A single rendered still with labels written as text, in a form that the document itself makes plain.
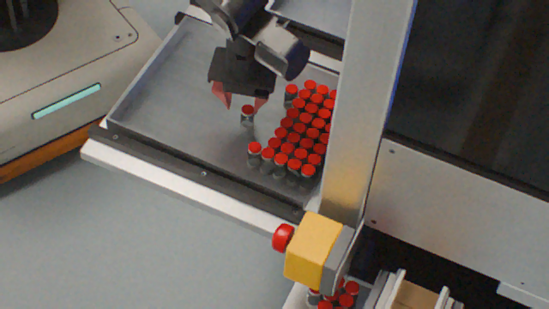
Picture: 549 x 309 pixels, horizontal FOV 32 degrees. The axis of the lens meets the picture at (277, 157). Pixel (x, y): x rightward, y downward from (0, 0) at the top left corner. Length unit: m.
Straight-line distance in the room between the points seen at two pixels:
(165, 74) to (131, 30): 0.92
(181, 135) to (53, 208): 1.05
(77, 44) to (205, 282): 0.69
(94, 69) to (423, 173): 1.42
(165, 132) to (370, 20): 0.60
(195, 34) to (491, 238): 0.70
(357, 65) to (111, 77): 1.45
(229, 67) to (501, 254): 0.48
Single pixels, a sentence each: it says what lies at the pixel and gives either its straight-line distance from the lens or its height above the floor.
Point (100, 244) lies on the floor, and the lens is 2.48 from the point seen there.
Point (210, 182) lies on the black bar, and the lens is 1.47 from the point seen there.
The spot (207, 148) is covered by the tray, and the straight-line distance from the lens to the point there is 1.53.
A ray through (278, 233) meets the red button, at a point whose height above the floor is 1.01.
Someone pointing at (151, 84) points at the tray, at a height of 0.88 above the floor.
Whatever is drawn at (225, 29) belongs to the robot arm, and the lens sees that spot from 1.33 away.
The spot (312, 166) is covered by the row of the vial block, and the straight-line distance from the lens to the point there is 1.46.
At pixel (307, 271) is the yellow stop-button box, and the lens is 1.27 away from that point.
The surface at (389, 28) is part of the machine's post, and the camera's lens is 1.02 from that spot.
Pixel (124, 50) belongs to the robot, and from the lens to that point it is 2.50.
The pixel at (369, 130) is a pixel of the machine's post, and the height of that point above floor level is 1.21.
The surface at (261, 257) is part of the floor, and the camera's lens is 2.45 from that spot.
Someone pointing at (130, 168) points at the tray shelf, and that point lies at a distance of 1.51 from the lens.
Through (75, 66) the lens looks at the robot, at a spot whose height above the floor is 0.28.
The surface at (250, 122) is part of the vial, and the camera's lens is 1.53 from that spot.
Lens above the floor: 2.10
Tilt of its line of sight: 53 degrees down
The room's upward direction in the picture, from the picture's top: 6 degrees clockwise
